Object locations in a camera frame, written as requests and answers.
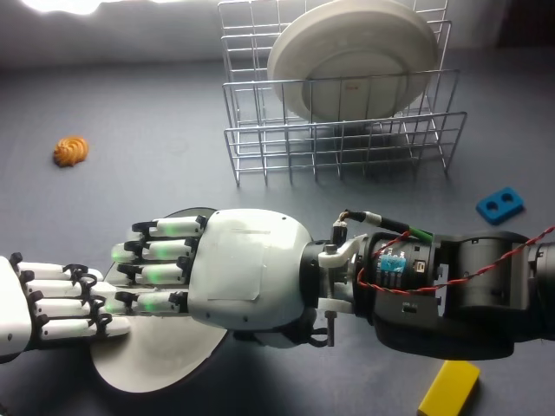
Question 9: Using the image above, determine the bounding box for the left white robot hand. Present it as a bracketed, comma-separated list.
[0, 252, 132, 365]

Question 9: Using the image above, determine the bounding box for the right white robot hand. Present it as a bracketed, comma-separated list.
[110, 207, 320, 350]

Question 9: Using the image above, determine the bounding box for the white round plate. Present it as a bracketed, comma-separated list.
[88, 206, 233, 392]
[266, 0, 437, 124]

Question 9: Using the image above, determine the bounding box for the orange swirl cookie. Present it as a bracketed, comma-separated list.
[53, 135, 91, 169]

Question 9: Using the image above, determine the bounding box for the yellow rectangular block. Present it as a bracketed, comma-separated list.
[416, 361, 481, 416]

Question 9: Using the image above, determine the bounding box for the blue block with two holes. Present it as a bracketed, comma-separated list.
[475, 185, 526, 227]

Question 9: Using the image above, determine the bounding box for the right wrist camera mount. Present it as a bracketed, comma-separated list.
[317, 209, 369, 348]

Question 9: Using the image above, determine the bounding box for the silver wire dish rack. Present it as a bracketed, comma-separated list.
[216, 0, 468, 187]

